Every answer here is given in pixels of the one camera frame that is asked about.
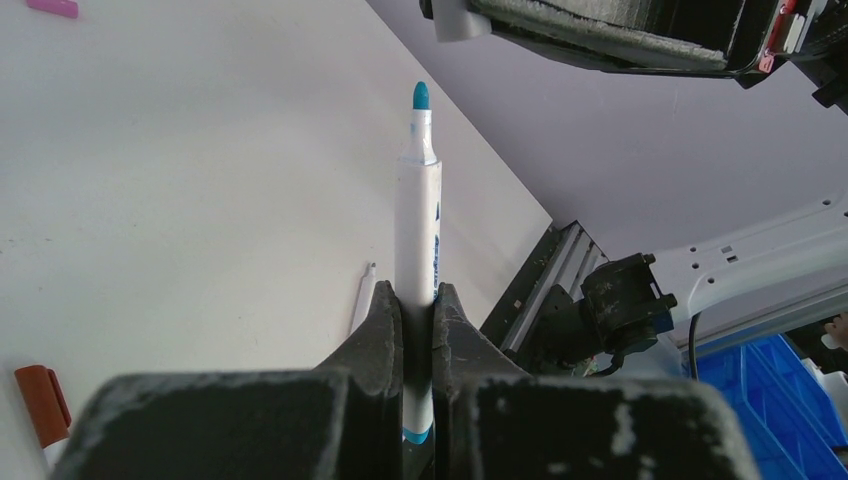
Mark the red white pen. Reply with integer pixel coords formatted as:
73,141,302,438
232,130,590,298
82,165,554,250
42,438,69,471

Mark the grey white pen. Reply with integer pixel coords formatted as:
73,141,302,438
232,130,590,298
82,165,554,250
349,262,377,334

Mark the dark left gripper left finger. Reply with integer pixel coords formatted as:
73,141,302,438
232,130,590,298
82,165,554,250
52,281,404,479

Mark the blue plastic bin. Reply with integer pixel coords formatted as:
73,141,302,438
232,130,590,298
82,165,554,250
697,335,847,479

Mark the grey pen cap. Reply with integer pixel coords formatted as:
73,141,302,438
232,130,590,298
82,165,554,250
431,0,492,43

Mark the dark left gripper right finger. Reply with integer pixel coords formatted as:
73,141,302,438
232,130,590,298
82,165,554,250
432,283,759,479

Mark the blue white pen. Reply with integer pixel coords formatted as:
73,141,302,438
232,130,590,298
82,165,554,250
394,81,442,445

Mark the light pink pen cap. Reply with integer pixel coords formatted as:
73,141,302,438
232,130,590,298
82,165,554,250
26,0,79,19

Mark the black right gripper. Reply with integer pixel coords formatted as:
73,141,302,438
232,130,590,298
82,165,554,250
470,1,835,90

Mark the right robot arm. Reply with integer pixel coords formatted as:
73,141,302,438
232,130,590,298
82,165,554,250
467,1,847,373

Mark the right aluminium frame rail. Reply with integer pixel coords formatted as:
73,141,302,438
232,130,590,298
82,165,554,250
480,221,608,354

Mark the brown pen cap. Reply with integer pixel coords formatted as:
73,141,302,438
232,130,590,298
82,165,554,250
14,365,72,449

